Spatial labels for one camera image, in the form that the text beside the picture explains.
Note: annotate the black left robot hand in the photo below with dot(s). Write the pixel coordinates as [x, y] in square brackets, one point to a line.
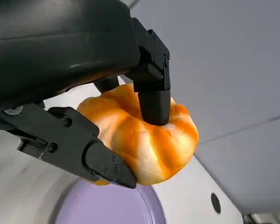
[60, 46]

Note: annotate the orange and white bread roll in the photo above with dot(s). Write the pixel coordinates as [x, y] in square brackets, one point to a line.
[154, 147]

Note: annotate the lilac plate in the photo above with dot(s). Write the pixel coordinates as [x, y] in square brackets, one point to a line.
[107, 206]

